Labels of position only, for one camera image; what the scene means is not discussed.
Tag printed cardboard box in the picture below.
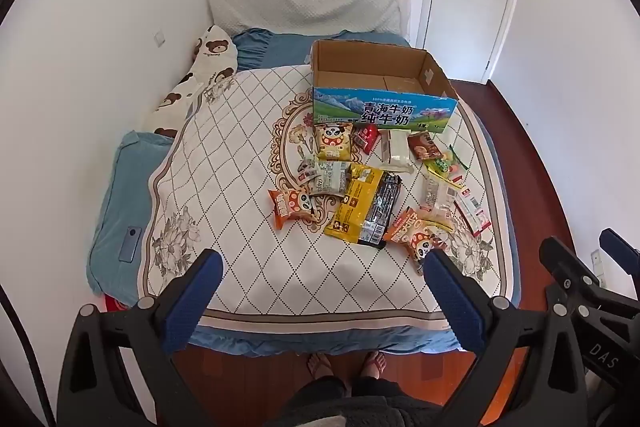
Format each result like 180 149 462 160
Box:
310 39 460 135

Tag blue phone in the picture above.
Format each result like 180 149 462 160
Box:
119 226 143 264

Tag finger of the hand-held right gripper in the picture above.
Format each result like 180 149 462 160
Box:
599 228 640 282
539 236 602 294

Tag black snack packet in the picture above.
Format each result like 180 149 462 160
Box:
362 172 404 251

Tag bear print pillow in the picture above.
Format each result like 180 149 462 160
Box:
142 25 240 140

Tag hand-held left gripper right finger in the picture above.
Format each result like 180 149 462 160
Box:
424 250 597 427

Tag small red white packet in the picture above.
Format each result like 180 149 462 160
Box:
298 159 321 183

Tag red white striped packet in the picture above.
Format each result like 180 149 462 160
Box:
452 184 494 238

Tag blue bed sheet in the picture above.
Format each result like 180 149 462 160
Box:
85 28 523 358

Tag person's dark clothing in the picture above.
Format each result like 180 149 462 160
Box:
260 374 451 427

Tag person's foot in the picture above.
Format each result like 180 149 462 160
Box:
306 352 336 381
360 351 389 381

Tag large yellow snack packet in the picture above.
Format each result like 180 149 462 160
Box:
322 164 388 244

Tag orange panda snack packet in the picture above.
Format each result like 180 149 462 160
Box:
267 188 319 231
384 207 451 276

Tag clear bread packet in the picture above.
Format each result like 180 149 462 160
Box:
419 174 464 228

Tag green snack packet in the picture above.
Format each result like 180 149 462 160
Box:
424 146 471 180

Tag small red snack packet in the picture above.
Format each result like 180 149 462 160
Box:
354 127 381 156

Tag white pillow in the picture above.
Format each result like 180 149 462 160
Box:
205 0 412 44

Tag person's left foot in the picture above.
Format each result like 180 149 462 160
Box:
306 352 336 381

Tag yellow panda snack packet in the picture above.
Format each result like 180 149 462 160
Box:
314 122 355 162

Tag brown red snack packet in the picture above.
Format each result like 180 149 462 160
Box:
406 132 444 163

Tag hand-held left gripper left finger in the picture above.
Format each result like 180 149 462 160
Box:
57 249 226 427

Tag person's right foot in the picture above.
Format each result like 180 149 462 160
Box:
360 351 389 381

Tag grey white snack packet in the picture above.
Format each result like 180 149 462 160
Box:
307 161 353 199

